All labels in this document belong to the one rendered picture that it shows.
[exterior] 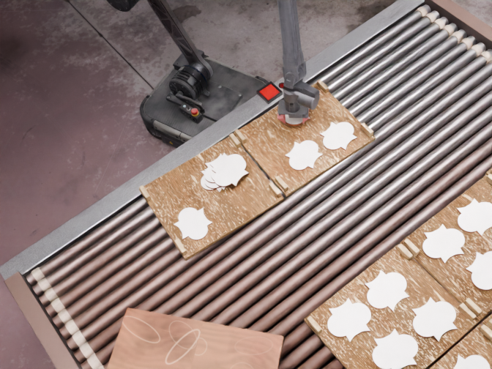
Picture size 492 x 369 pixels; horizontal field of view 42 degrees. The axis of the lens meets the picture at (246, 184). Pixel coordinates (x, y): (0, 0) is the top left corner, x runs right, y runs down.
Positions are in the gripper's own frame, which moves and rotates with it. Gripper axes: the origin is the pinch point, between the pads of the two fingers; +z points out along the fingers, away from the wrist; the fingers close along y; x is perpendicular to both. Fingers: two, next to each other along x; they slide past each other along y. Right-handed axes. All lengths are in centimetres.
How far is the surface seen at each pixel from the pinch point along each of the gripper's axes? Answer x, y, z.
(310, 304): 70, -8, 4
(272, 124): -1.2, 8.5, 3.6
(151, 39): -135, 102, 99
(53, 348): 90, 73, -1
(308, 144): 8.7, -5.6, 2.7
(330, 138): 5.9, -13.7, 2.9
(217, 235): 47, 24, 2
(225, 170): 23.2, 23.4, -1.5
